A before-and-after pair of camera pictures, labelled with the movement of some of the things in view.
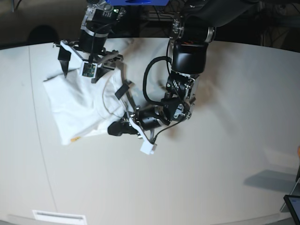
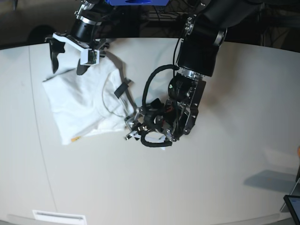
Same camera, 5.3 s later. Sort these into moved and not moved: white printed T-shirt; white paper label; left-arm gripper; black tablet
Moved: left-arm gripper
Not moved: white printed T-shirt; black tablet; white paper label
